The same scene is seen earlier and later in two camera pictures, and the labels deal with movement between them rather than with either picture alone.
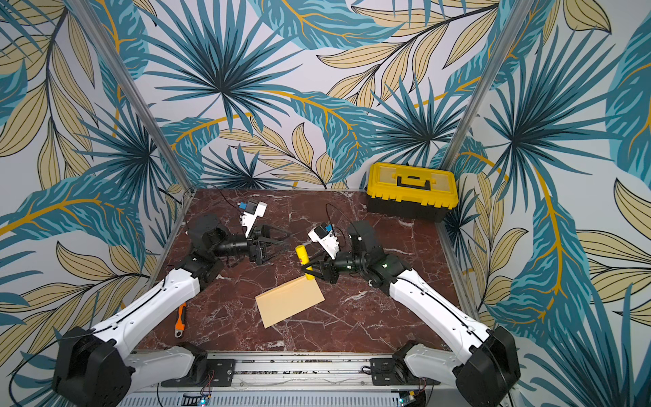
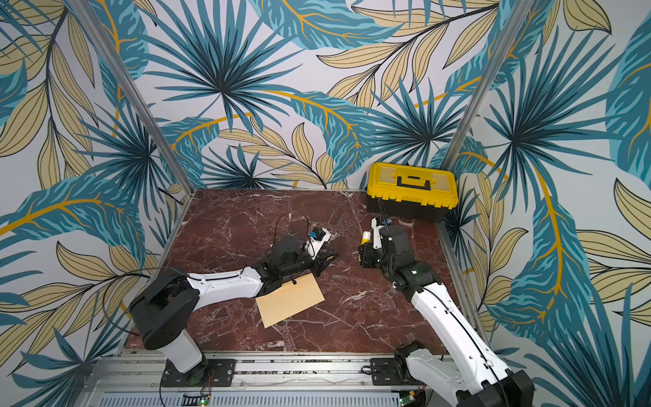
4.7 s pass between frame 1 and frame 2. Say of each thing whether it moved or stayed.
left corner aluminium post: stayed
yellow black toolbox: stayed
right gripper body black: moved
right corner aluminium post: stayed
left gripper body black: moved
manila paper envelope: stayed
